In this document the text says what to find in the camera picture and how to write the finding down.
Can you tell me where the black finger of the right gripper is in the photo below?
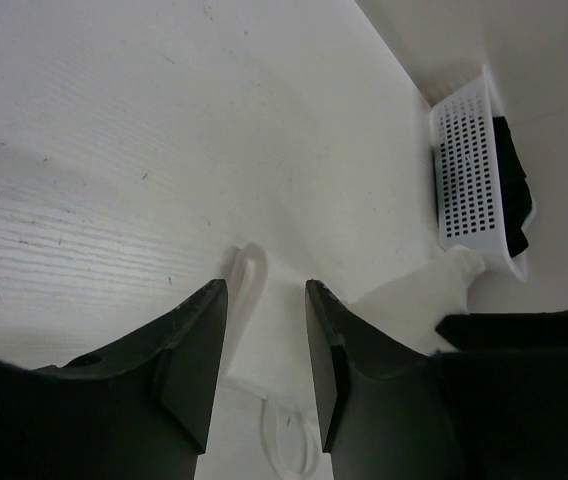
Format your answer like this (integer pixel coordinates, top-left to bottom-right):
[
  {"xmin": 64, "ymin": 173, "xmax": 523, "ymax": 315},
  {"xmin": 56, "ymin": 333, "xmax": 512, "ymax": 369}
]
[{"xmin": 435, "ymin": 310, "xmax": 568, "ymax": 350}]

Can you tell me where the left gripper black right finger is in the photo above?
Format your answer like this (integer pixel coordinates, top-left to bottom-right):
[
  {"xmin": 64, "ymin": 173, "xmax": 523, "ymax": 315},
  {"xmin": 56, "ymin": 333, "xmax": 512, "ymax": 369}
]
[{"xmin": 306, "ymin": 280, "xmax": 568, "ymax": 479}]

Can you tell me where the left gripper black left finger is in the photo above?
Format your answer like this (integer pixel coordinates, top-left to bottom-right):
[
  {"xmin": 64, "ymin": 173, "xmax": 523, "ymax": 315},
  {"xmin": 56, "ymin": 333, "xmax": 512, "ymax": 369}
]
[{"xmin": 0, "ymin": 279, "xmax": 228, "ymax": 479}]

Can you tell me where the white tank top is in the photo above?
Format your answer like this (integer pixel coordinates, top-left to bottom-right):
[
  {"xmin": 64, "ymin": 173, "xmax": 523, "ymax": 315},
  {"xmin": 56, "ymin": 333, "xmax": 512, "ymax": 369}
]
[{"xmin": 220, "ymin": 243, "xmax": 486, "ymax": 479}]

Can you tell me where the black tank top pile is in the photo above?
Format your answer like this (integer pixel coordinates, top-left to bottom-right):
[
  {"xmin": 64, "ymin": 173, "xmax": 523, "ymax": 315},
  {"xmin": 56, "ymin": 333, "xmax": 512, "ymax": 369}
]
[{"xmin": 492, "ymin": 116, "xmax": 533, "ymax": 258}]

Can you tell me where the white plastic basket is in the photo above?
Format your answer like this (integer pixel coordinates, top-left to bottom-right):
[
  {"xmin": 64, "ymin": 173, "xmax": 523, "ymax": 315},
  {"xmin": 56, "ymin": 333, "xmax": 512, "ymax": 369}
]
[{"xmin": 430, "ymin": 67, "xmax": 537, "ymax": 282}]

